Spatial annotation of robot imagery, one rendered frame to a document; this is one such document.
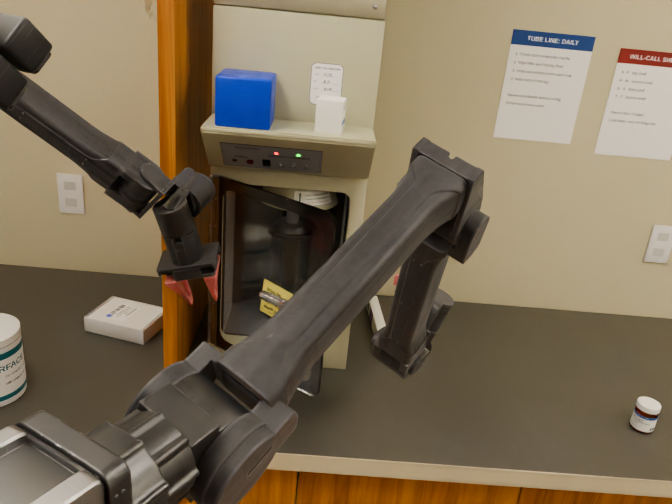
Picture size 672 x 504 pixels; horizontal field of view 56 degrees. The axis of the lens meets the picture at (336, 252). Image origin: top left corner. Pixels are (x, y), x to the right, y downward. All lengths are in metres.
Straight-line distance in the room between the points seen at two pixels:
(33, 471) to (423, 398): 1.13
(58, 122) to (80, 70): 0.78
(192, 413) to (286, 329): 0.11
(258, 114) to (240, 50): 0.15
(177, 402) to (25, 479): 0.13
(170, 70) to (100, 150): 0.24
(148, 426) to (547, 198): 1.54
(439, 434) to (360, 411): 0.17
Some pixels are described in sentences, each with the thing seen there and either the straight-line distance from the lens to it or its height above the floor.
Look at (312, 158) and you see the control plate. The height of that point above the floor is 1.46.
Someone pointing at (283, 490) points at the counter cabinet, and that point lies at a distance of 1.38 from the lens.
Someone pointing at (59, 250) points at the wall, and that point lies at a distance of 2.01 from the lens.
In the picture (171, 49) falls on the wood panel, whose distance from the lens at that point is 1.21.
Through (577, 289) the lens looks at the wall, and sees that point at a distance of 2.02.
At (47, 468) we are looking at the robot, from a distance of 0.43.
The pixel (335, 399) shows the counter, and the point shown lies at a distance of 1.42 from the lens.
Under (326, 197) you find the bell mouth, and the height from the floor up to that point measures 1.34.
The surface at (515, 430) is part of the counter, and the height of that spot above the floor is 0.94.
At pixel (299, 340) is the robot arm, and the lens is 0.55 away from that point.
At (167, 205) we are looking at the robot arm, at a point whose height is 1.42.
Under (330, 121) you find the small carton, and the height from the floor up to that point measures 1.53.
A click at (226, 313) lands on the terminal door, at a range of 1.41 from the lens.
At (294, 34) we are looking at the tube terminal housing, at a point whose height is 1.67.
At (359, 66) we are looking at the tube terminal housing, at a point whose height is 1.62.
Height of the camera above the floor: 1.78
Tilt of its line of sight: 23 degrees down
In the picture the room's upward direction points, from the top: 6 degrees clockwise
